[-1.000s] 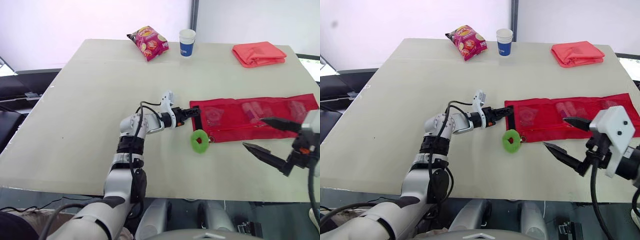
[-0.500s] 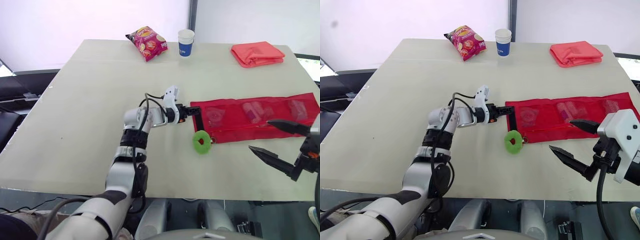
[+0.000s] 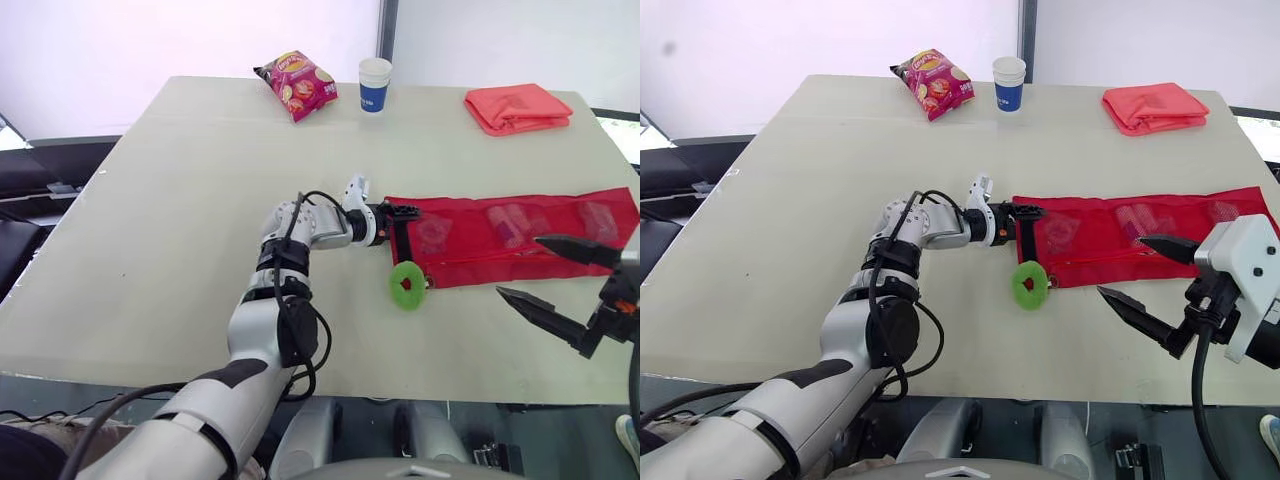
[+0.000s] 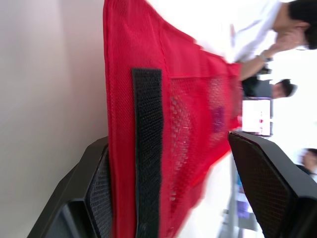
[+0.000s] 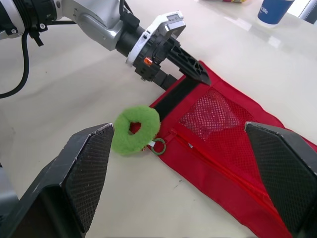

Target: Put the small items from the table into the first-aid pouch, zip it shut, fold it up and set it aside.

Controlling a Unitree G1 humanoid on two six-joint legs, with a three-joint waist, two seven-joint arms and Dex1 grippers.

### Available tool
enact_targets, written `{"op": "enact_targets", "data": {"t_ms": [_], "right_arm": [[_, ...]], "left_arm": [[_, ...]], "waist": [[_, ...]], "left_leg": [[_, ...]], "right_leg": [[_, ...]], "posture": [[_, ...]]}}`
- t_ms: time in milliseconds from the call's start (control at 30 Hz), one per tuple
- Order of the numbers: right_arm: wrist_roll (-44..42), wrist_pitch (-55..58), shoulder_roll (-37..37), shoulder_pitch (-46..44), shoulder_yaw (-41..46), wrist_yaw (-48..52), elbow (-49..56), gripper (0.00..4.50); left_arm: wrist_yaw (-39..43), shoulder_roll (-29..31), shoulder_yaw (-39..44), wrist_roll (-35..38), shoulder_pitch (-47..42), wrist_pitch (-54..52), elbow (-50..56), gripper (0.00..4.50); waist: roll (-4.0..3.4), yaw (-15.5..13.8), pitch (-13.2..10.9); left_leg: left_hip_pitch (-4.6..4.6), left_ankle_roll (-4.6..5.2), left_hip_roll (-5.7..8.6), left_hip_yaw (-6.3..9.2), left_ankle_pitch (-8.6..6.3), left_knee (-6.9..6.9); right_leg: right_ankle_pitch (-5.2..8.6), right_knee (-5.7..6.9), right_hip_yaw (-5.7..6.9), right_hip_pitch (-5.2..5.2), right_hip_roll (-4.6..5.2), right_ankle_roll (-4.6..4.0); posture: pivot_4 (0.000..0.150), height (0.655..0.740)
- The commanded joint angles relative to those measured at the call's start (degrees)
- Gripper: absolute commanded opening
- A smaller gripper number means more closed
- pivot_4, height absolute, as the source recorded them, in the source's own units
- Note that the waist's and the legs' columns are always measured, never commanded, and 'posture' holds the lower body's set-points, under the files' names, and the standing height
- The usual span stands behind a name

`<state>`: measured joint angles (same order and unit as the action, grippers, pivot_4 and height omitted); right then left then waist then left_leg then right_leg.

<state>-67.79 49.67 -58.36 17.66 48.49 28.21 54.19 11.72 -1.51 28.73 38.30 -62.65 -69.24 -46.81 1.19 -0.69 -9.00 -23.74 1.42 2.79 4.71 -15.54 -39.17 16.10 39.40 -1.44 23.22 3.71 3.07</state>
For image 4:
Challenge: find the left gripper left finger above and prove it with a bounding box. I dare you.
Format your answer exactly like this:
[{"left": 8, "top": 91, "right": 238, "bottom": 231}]
[{"left": 26, "top": 135, "right": 117, "bottom": 238}]

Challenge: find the person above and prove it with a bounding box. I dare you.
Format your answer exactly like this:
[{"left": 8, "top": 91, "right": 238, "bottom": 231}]
[
  {"left": 296, "top": 148, "right": 317, "bottom": 184},
  {"left": 241, "top": 75, "right": 299, "bottom": 99},
  {"left": 229, "top": 0, "right": 317, "bottom": 81}
]

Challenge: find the red mesh pouch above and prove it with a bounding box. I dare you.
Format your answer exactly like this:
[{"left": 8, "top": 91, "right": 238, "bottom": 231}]
[{"left": 103, "top": 0, "right": 243, "bottom": 238}]

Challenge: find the laptop screen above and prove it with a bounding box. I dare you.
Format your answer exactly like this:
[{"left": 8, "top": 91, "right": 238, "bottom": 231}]
[{"left": 240, "top": 97, "right": 274, "bottom": 137}]

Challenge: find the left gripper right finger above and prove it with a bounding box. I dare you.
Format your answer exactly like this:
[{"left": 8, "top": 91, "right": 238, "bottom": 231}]
[{"left": 227, "top": 130, "right": 317, "bottom": 238}]

